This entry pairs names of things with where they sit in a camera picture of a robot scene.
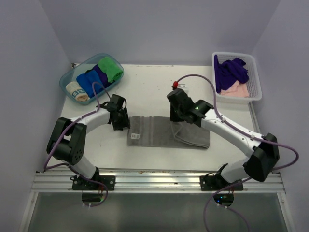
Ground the grey towel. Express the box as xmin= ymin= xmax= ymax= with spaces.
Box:
xmin=127 ymin=116 xmax=210 ymax=149

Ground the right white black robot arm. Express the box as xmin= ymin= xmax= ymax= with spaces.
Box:
xmin=167 ymin=88 xmax=280 ymax=190

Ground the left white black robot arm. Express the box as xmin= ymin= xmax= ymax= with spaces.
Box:
xmin=46 ymin=94 xmax=130 ymax=190

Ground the purple rolled towel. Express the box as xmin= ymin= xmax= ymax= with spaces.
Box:
xmin=93 ymin=65 xmax=111 ymax=88

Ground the green rolled towel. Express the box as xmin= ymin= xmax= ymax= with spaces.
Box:
xmin=98 ymin=57 xmax=123 ymax=83

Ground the blue rolled towel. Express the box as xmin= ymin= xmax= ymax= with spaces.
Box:
xmin=76 ymin=70 xmax=103 ymax=98

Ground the blue translucent plastic bin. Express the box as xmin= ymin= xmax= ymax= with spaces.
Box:
xmin=59 ymin=54 xmax=124 ymax=105

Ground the beige patterned rolled towel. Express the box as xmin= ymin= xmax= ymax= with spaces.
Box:
xmin=66 ymin=81 xmax=89 ymax=102

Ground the purple crumpled towel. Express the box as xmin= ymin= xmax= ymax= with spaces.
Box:
xmin=213 ymin=55 xmax=249 ymax=94

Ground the pink towel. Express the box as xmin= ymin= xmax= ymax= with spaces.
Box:
xmin=220 ymin=81 xmax=249 ymax=98

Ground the white plastic basket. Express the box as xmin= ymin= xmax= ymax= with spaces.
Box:
xmin=211 ymin=52 xmax=262 ymax=104

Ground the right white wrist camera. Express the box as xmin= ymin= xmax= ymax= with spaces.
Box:
xmin=172 ymin=81 xmax=189 ymax=94

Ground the aluminium mounting rail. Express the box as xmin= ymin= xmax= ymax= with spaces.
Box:
xmin=31 ymin=168 xmax=285 ymax=193

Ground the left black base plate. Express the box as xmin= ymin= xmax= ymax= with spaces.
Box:
xmin=70 ymin=175 xmax=116 ymax=191

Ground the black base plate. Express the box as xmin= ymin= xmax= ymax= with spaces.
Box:
xmin=70 ymin=175 xmax=116 ymax=191
xmin=199 ymin=174 xmax=240 ymax=191

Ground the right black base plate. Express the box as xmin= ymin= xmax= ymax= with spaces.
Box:
xmin=199 ymin=174 xmax=240 ymax=191

